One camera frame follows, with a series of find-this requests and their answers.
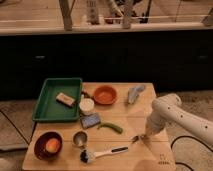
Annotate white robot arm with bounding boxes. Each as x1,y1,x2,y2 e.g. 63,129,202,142
145,94,213,147

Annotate orange bowl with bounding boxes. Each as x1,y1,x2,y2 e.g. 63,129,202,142
93,85,117,105

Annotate grey crumpled cloth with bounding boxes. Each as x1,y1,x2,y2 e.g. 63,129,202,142
127,85,145,104

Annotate white cup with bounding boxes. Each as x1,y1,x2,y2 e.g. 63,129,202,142
79,98,94,115

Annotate blue sponge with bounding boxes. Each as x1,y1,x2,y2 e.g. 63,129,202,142
80,113,101,129

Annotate green bean pod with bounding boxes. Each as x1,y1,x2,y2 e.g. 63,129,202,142
97,123,123,134

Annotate tan sponge block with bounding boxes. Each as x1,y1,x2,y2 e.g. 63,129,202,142
56,93,75,107

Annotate small metal cup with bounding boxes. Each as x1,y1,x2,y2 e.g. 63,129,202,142
73,131,87,148

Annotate green plastic tray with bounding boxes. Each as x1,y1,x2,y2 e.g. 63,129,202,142
33,78,82,122

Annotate orange fruit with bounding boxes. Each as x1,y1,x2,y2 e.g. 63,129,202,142
45,138,61,153

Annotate dark red bowl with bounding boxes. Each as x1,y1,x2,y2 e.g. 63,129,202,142
34,132,62,160

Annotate black cable on floor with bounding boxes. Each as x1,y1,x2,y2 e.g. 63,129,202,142
170,134,213,171

